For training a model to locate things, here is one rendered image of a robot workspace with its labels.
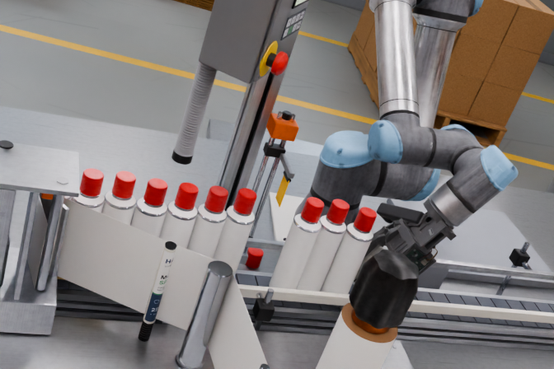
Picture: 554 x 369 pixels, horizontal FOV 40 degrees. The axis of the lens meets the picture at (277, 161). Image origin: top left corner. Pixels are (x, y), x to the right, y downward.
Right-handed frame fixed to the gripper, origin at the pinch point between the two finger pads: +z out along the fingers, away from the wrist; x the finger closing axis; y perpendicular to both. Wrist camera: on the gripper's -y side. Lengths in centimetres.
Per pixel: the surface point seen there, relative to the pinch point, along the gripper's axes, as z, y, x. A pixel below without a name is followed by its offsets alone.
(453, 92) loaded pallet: -36, -277, 196
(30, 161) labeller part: 13, 9, -65
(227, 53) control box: -15, -1, -51
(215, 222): 6.8, 3.3, -32.6
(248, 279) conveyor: 14.7, -2.1, -14.7
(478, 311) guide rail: -11.0, 5.1, 24.1
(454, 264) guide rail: -13.4, -2.7, 17.9
